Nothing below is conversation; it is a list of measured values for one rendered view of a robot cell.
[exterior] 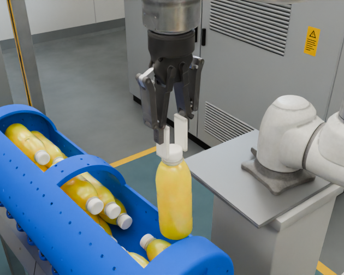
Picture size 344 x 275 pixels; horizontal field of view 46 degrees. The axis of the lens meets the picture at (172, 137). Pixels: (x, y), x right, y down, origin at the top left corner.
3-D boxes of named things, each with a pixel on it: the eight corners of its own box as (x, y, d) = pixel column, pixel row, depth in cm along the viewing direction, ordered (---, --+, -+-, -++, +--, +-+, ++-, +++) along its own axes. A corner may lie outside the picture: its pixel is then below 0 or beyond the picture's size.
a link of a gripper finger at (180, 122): (173, 114, 74) (176, 112, 74) (174, 145, 77) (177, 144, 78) (184, 120, 72) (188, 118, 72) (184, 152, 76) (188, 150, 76)
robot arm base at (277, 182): (271, 146, 149) (274, 133, 146) (317, 179, 133) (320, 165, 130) (232, 160, 141) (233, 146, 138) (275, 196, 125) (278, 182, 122)
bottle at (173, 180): (195, 220, 87) (194, 148, 78) (188, 243, 82) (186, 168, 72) (164, 215, 89) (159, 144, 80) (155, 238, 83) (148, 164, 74)
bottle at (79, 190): (61, 184, 116) (97, 218, 104) (41, 180, 110) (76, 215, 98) (72, 162, 115) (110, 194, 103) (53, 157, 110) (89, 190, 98)
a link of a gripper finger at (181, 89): (165, 59, 68) (171, 55, 68) (175, 113, 75) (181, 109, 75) (181, 66, 65) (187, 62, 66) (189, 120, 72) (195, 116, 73)
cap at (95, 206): (95, 211, 103) (99, 215, 101) (84, 210, 100) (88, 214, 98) (102, 198, 102) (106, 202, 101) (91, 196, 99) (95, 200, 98)
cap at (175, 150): (184, 152, 77) (184, 144, 76) (179, 163, 74) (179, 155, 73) (165, 150, 78) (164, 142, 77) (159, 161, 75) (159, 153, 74)
